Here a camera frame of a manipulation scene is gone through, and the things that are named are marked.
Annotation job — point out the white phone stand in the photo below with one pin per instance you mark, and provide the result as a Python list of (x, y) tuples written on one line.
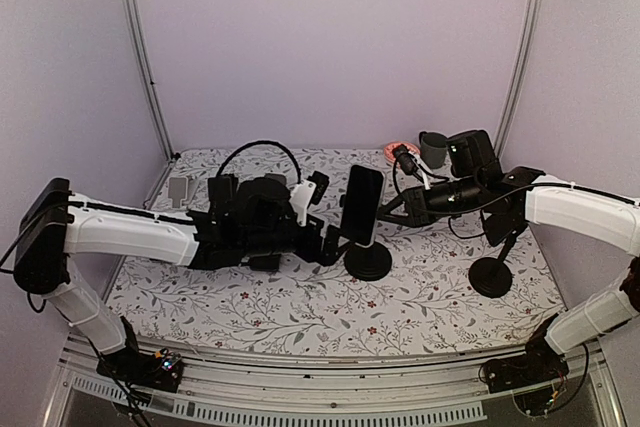
[(181, 191)]

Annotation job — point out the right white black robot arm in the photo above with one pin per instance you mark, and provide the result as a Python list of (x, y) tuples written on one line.
[(508, 203)]

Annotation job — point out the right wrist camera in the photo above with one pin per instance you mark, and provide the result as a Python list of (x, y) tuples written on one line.
[(412, 165)]

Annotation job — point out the black folding phone stand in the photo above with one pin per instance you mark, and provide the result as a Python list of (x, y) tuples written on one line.
[(221, 191)]

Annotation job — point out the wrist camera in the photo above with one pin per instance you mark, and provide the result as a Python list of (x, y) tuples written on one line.
[(412, 165), (308, 192)]

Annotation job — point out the black tall round-base stand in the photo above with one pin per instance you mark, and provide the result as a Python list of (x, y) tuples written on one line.
[(490, 276)]

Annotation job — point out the front aluminium rail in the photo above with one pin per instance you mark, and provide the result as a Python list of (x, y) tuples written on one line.
[(228, 388)]

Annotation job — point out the red white patterned bowl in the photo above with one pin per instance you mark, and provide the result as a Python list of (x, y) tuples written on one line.
[(388, 150)]

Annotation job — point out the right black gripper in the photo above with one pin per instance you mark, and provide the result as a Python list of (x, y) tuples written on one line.
[(413, 200)]

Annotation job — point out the right aluminium frame post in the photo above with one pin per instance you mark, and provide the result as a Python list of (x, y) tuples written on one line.
[(531, 15)]

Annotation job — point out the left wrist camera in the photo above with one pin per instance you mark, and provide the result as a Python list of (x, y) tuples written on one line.
[(308, 192)]

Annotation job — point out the left aluminium frame post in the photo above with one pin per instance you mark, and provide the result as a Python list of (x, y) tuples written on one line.
[(135, 27)]

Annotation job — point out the dark grey mug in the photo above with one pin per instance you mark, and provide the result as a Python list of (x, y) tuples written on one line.
[(433, 149)]

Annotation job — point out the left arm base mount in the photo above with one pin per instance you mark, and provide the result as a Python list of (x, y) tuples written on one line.
[(162, 370)]

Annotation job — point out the black blue phone on tall stand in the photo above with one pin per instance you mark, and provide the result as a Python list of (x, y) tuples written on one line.
[(503, 227)]

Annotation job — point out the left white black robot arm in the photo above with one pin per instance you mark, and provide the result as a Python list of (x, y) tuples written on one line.
[(61, 224)]

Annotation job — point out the aluminium frame post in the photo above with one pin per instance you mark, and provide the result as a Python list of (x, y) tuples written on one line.
[(531, 15), (135, 27)]

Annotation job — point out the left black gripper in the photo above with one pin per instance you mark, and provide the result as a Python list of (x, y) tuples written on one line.
[(329, 256)]

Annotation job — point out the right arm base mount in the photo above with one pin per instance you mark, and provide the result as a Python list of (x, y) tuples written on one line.
[(538, 363)]

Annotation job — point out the floral patterned table mat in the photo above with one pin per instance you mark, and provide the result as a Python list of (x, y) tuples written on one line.
[(425, 305)]

